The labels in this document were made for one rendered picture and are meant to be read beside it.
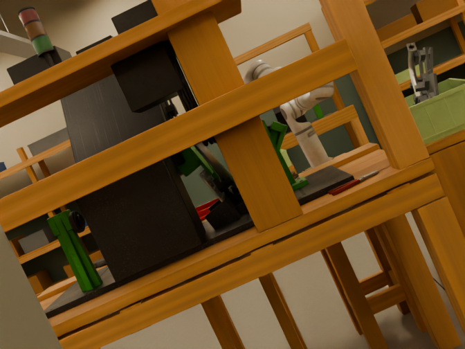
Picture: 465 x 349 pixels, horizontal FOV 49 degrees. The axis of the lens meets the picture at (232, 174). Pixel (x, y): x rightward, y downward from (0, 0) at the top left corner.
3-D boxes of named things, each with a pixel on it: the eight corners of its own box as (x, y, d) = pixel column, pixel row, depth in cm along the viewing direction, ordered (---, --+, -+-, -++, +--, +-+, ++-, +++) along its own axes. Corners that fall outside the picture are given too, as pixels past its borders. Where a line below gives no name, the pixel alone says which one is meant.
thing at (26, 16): (28, 30, 150) (21, 16, 150) (43, 23, 150) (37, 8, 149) (21, 27, 145) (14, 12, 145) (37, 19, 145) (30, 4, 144)
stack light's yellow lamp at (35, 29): (35, 44, 150) (28, 30, 150) (50, 37, 150) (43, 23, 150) (28, 41, 145) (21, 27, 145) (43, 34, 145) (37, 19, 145)
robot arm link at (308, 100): (338, 95, 192) (318, 109, 217) (335, 70, 193) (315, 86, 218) (314, 97, 191) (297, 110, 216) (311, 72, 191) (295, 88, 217)
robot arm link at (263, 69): (270, 73, 168) (297, 77, 178) (255, 58, 173) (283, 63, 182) (259, 91, 172) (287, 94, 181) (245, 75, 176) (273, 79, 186)
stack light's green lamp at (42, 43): (42, 58, 151) (35, 44, 150) (57, 51, 150) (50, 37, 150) (35, 56, 146) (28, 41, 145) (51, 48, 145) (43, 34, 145)
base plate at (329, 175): (80, 283, 207) (78, 278, 207) (332, 169, 200) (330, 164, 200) (38, 323, 165) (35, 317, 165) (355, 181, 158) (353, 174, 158)
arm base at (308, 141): (309, 168, 244) (292, 136, 243) (326, 158, 245) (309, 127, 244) (315, 168, 235) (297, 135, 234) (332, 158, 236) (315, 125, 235)
